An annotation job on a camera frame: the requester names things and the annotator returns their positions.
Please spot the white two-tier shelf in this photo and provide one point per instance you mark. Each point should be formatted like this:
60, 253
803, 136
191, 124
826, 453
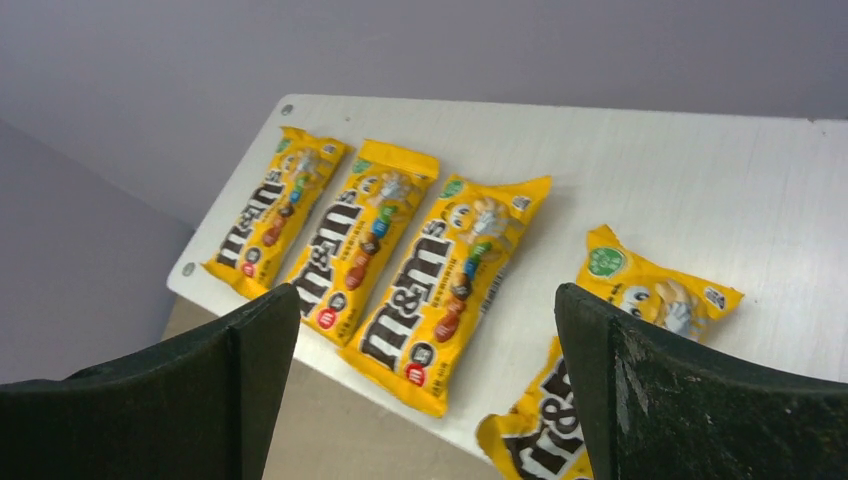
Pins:
755, 203

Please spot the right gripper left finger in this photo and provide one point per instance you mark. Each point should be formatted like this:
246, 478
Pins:
200, 405

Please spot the yellow m&m bag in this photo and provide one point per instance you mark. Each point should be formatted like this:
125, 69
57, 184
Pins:
411, 343
356, 234
250, 255
542, 436

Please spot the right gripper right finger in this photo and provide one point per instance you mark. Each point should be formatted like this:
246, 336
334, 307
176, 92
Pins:
665, 407

